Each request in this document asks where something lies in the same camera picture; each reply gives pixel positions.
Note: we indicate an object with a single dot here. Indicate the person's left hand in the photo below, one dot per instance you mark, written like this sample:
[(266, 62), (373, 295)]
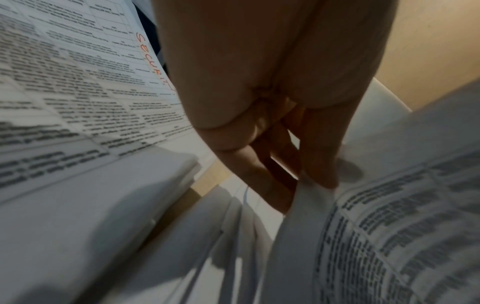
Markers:
[(262, 53)]

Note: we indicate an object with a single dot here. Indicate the black admin file box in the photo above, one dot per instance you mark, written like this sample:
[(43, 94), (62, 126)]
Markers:
[(148, 23)]

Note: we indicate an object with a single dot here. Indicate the security paper pile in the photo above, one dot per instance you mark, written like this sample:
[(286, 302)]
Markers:
[(75, 104)]

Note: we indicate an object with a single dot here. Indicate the white pen cup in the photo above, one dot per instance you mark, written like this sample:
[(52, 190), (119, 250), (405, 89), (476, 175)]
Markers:
[(375, 101)]

